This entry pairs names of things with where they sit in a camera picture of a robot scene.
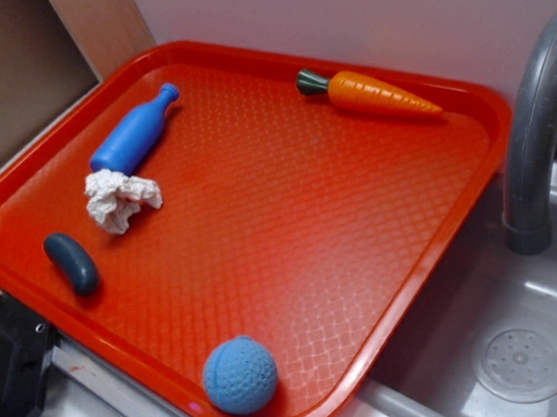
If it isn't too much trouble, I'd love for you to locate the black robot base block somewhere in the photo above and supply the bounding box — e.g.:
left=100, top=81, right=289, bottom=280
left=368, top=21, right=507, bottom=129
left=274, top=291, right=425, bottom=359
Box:
left=0, top=290, right=56, bottom=417

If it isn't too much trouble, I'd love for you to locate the blue plastic bottle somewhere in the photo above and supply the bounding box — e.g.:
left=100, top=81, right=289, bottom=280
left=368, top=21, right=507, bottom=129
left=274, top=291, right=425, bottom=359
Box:
left=89, top=83, right=180, bottom=176

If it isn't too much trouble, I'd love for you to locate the red plastic tray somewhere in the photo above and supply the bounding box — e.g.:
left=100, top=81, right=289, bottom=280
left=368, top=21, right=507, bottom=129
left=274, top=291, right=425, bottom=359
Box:
left=0, top=42, right=512, bottom=417

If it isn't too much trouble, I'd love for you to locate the orange toy carrot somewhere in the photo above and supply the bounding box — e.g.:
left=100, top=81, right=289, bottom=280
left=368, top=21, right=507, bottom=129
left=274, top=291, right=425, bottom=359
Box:
left=295, top=69, right=443, bottom=119

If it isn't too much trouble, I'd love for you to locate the crumpled white paper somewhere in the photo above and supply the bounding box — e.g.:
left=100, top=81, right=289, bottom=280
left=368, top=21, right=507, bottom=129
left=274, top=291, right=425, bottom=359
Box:
left=84, top=169, right=163, bottom=235

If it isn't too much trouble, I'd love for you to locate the blue dimpled ball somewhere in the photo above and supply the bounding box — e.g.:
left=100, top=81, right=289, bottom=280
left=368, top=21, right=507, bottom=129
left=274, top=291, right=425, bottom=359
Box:
left=202, top=335, right=279, bottom=416

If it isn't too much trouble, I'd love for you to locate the dark grey toy sausage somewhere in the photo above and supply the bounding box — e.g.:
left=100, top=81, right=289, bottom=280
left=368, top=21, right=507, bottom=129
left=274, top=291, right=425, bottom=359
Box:
left=43, top=232, right=101, bottom=296

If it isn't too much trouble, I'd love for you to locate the grey toy sink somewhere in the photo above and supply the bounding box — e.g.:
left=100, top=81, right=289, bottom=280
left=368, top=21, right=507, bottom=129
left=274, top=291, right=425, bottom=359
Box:
left=359, top=181, right=557, bottom=417

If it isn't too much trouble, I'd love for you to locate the grey toy faucet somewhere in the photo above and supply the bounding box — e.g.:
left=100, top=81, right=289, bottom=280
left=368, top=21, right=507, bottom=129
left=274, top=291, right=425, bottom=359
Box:
left=502, top=14, right=557, bottom=255

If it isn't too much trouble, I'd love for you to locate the aluminium rail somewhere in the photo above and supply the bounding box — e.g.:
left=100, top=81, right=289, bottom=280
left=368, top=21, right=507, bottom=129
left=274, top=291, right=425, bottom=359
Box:
left=52, top=341, right=182, bottom=417

